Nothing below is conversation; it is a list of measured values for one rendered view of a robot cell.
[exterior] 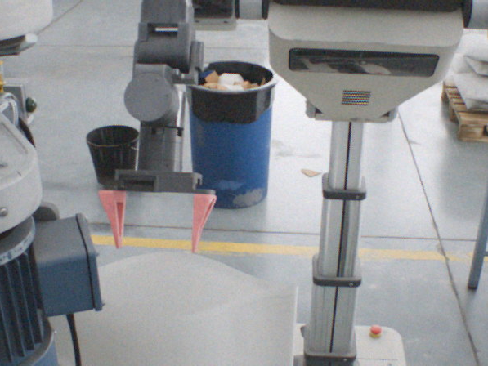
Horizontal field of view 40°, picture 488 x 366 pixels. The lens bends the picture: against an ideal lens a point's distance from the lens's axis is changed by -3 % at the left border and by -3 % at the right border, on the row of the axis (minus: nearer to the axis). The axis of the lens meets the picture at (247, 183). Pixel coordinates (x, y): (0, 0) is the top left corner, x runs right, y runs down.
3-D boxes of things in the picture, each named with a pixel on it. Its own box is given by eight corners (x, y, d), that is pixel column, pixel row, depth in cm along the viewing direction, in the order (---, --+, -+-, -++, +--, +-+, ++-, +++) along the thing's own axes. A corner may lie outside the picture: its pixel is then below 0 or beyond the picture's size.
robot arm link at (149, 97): (204, 43, 90) (141, 42, 90) (192, 20, 79) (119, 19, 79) (199, 134, 90) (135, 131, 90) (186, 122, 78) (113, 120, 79)
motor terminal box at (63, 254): (95, 282, 93) (86, 209, 87) (109, 327, 84) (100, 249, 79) (34, 294, 90) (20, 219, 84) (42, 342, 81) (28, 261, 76)
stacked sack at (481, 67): (512, 54, 479) (516, 37, 473) (541, 85, 420) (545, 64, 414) (454, 51, 482) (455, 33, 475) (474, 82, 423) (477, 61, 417)
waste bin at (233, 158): (277, 171, 392) (280, 60, 362) (274, 217, 346) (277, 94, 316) (192, 168, 395) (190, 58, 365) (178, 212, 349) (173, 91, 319)
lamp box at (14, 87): (35, 122, 130) (29, 78, 126) (27, 131, 126) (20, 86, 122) (-2, 122, 130) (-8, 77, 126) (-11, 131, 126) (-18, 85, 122)
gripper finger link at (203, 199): (208, 255, 84) (212, 177, 84) (149, 252, 84) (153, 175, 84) (214, 252, 90) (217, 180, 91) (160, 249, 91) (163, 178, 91)
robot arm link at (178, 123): (190, 87, 91) (147, 87, 91) (181, 78, 84) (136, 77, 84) (186, 140, 91) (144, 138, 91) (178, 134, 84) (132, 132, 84)
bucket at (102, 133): (147, 167, 395) (145, 125, 383) (136, 191, 369) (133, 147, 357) (97, 165, 397) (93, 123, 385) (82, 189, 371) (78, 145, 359)
